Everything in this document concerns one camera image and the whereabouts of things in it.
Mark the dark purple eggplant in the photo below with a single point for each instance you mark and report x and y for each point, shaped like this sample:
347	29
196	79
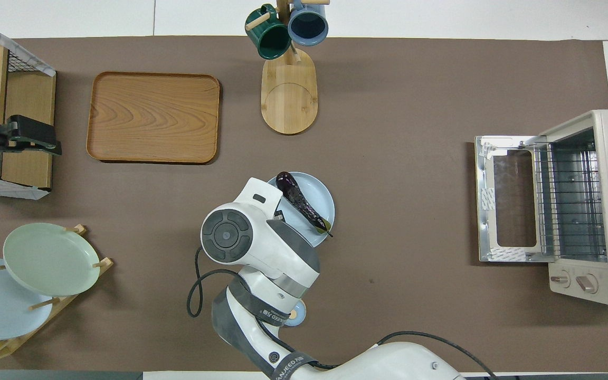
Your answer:
296	198

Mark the pale green plate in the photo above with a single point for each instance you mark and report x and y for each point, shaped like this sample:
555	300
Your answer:
50	258

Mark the glass oven door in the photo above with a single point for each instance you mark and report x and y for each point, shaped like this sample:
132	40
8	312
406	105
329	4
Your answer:
486	211

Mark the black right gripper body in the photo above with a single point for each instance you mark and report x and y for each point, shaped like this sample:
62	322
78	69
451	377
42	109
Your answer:
279	215

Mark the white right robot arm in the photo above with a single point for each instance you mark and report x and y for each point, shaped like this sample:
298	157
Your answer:
251	248

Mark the dark green ceramic mug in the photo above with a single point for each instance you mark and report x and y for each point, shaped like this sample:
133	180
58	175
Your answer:
269	39

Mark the light blue serving plate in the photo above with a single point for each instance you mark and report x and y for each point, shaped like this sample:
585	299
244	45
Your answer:
315	194

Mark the small blue lidded jar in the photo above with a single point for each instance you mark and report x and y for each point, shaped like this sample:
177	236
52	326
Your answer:
299	315

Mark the blue ceramic mug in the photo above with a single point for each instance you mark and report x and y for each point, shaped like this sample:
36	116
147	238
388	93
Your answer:
307	24

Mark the wooden plate rack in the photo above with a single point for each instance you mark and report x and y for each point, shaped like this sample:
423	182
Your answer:
64	303

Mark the wooden mug tree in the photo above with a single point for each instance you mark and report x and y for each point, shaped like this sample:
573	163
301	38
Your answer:
288	100

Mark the brown table mat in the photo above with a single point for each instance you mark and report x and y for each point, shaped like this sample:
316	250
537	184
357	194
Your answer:
404	211

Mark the rectangular wooden tray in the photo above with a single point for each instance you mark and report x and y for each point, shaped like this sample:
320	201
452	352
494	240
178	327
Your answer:
151	119

